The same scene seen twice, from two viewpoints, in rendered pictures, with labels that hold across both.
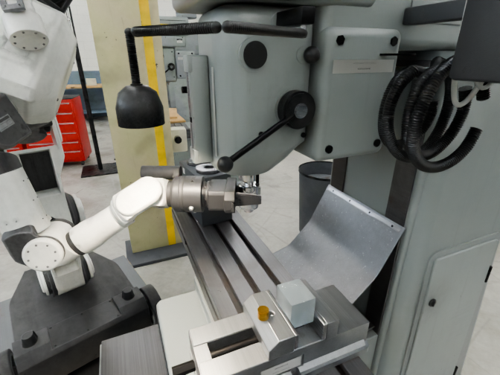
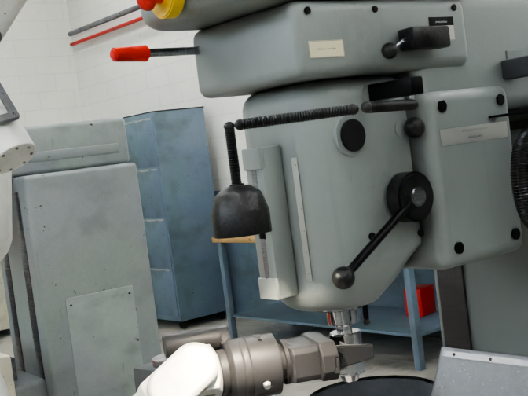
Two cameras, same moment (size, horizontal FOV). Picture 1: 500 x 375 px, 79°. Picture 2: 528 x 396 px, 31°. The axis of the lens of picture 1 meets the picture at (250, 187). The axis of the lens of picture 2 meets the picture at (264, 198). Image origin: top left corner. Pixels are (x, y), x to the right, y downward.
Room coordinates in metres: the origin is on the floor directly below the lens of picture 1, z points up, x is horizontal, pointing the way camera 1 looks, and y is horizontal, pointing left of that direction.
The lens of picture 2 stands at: (-0.64, 0.42, 1.55)
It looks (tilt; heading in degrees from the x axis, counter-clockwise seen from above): 3 degrees down; 346
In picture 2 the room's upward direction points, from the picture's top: 7 degrees counter-clockwise
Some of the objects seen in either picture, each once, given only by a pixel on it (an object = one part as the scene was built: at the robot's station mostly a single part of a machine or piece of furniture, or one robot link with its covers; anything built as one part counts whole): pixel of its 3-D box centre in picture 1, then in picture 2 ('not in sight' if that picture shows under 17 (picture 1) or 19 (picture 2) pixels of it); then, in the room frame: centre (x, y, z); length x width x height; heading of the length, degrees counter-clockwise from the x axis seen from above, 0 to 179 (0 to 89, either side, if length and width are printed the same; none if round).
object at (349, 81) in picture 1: (324, 92); (420, 177); (0.75, -0.18, 1.47); 0.24 x 0.19 x 0.26; 23
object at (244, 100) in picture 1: (250, 96); (330, 193); (0.67, 0.00, 1.47); 0.21 x 0.19 x 0.32; 23
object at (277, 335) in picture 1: (268, 321); not in sight; (0.44, -0.04, 1.08); 0.12 x 0.06 x 0.04; 22
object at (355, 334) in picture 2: (248, 185); (345, 334); (0.67, 0.00, 1.26); 0.05 x 0.05 x 0.01
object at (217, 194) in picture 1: (210, 195); (287, 362); (0.67, 0.09, 1.24); 0.13 x 0.12 x 0.10; 0
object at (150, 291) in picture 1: (152, 306); not in sight; (1.06, 0.45, 0.50); 0.20 x 0.05 x 0.20; 40
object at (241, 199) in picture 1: (248, 200); (353, 354); (0.64, 0.00, 1.24); 0.06 x 0.02 x 0.03; 90
